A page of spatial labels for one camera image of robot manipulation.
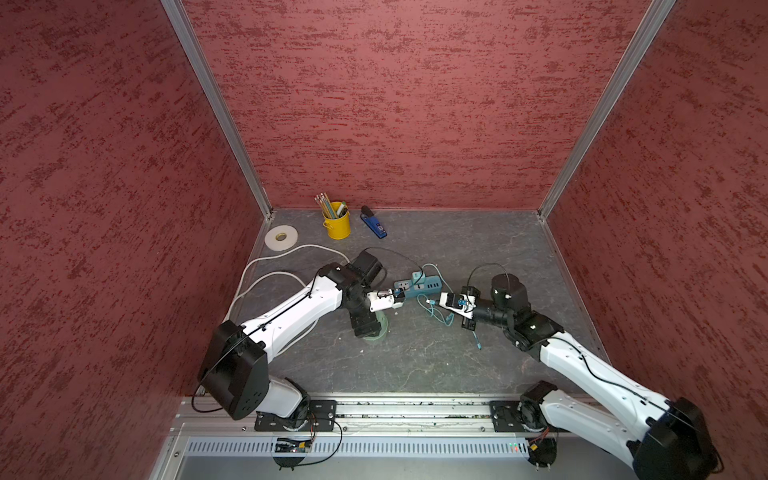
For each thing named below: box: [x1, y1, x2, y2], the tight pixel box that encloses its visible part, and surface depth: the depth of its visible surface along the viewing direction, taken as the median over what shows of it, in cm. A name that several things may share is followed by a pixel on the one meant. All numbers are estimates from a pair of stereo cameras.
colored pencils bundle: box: [314, 192, 339, 219], surface depth 105 cm
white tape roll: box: [264, 225, 299, 251], surface depth 115 cm
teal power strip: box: [393, 275, 442, 298], surface depth 98 cm
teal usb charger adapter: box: [412, 272, 426, 285], surface depth 96 cm
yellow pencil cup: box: [322, 202, 351, 240], surface depth 109 cm
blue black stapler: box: [360, 205, 388, 239], surface depth 116 cm
